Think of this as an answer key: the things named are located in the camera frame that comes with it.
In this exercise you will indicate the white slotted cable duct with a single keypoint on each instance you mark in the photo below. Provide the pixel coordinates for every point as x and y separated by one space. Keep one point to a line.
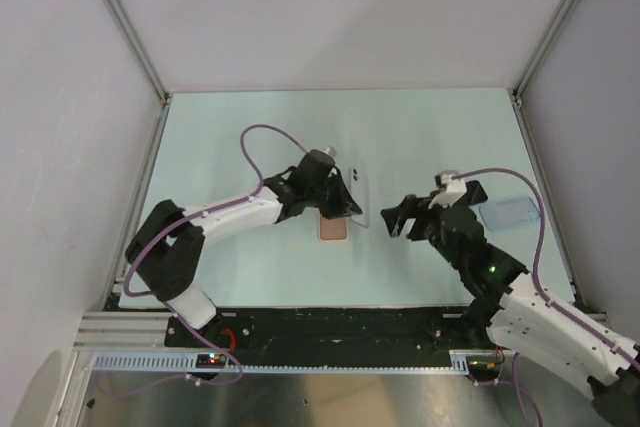
196 362

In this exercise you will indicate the aluminium frame post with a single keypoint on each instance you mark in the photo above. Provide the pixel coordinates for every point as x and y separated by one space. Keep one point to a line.
551 33
133 41

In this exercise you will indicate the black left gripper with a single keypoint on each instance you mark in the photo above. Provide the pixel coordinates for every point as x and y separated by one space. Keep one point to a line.
343 205

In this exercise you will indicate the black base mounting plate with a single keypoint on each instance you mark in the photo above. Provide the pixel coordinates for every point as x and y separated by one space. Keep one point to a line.
341 337

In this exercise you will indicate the dark blue smartphone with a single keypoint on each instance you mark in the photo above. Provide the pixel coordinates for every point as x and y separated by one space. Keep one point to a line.
475 194

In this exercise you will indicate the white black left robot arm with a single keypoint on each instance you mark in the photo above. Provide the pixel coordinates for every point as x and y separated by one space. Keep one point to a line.
166 250

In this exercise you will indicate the left aluminium frame post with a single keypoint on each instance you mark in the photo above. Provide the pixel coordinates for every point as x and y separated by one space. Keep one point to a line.
133 41

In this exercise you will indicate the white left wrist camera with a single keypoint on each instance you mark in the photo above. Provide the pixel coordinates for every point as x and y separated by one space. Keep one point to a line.
330 151

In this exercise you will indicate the aluminium front frame rail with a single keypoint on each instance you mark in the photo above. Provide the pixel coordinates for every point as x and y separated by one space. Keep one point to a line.
122 330

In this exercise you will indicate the right aluminium frame post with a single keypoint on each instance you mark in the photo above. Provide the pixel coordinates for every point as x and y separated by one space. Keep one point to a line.
551 33

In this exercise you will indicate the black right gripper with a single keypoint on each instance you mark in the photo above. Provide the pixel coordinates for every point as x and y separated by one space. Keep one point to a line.
410 207

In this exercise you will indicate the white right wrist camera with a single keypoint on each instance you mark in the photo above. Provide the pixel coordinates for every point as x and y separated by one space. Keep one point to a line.
450 189

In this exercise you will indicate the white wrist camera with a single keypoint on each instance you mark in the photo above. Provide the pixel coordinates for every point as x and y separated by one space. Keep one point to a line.
450 189
330 151

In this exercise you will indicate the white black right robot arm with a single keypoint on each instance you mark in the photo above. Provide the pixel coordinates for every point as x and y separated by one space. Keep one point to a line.
515 312

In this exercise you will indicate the translucent blue phone case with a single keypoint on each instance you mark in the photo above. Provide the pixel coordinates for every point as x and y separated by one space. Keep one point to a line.
508 213

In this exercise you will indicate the pale pink smartphone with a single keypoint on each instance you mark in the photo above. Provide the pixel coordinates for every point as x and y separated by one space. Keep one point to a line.
359 190

